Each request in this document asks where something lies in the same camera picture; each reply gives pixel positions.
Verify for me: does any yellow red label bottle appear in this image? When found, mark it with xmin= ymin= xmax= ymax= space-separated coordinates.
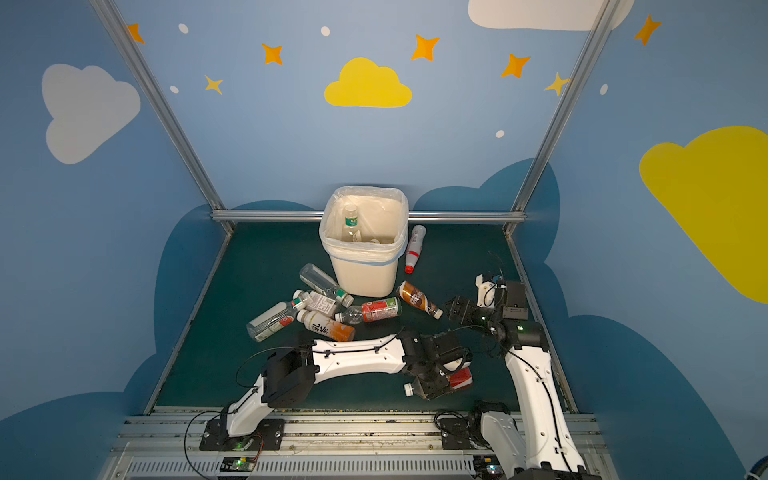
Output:
xmin=404 ymin=367 xmax=473 ymax=400

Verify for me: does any orange label bottle white cap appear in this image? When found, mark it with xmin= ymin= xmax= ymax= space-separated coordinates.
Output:
xmin=297 ymin=310 xmax=356 ymax=342

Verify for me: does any clear bottle green band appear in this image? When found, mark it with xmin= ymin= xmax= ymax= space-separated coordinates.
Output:
xmin=341 ymin=203 xmax=362 ymax=242

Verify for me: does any clear bottle red green label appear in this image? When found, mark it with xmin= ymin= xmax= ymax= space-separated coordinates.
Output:
xmin=246 ymin=298 xmax=306 ymax=342

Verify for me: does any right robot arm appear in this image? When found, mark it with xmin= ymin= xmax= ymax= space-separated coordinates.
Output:
xmin=445 ymin=296 xmax=596 ymax=479

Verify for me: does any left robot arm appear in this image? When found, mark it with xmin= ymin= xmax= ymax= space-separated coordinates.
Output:
xmin=219 ymin=330 xmax=473 ymax=440

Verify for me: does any white plastic trash bin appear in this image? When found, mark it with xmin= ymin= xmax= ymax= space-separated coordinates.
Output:
xmin=319 ymin=186 xmax=409 ymax=298

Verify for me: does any green lime label bottle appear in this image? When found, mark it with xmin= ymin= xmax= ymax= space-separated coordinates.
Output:
xmin=443 ymin=353 xmax=473 ymax=374

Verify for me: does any brown Nescafe coffee bottle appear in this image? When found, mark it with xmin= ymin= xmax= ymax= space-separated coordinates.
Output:
xmin=397 ymin=281 xmax=443 ymax=320

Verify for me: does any white bottle red cap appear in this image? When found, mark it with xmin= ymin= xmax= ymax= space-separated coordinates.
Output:
xmin=404 ymin=225 xmax=427 ymax=274

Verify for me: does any right controller board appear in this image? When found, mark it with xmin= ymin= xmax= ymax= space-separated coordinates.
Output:
xmin=472 ymin=455 xmax=504 ymax=480

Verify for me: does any controller board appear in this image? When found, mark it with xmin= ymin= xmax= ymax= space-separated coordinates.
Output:
xmin=472 ymin=455 xmax=504 ymax=480
xmin=220 ymin=457 xmax=257 ymax=473

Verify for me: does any clear empty bottle green cap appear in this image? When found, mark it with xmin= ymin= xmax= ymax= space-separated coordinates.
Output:
xmin=299 ymin=263 xmax=354 ymax=308

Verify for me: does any left controller board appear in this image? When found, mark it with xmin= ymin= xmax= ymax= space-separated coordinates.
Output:
xmin=220 ymin=457 xmax=257 ymax=473

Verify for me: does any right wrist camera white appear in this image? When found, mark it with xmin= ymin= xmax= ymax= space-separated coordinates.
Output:
xmin=475 ymin=274 xmax=502 ymax=308

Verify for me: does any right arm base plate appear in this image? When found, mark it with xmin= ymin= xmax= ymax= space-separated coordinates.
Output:
xmin=436 ymin=417 xmax=478 ymax=450

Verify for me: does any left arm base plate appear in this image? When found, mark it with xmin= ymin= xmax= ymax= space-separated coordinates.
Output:
xmin=199 ymin=418 xmax=286 ymax=452

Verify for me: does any aluminium rail frame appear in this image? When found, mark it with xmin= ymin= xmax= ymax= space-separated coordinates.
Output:
xmin=101 ymin=407 xmax=619 ymax=480

